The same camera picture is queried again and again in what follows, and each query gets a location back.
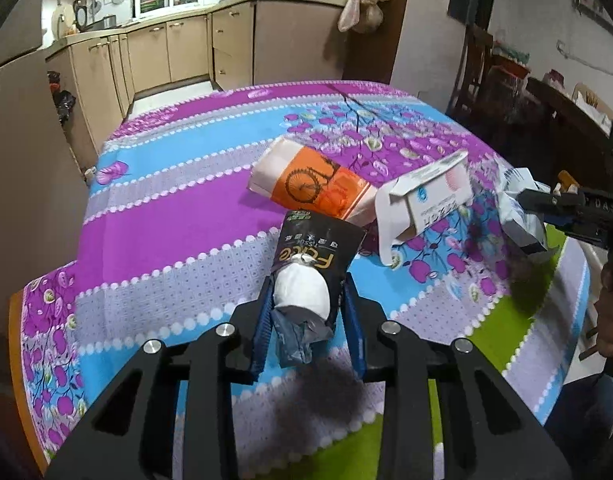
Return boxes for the hanging pink cloth bags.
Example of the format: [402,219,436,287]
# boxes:
[338,0,390,34]

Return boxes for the beige kitchen cabinets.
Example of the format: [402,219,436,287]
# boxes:
[45,0,346,169]

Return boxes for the white blue plastic mailer bag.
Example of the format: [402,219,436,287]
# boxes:
[495,162,553,263]

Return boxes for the white pink medicine box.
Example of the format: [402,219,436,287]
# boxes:
[374,150,474,266]

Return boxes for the orange white paper package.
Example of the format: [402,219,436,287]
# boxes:
[248,136,377,228]

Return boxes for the floral purple blue tablecloth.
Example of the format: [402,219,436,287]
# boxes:
[20,81,591,458]

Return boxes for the dark wooden chair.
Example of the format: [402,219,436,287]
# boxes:
[448,24,530,124]

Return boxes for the dark wooden dining table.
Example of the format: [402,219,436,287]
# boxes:
[525,77,613,193]

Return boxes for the framed wall picture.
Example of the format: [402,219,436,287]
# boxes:
[573,0,613,35]

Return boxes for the white tissue wad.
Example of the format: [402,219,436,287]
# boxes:
[273,255,331,321]

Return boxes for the black Force snack packet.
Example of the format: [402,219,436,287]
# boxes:
[271,209,365,368]

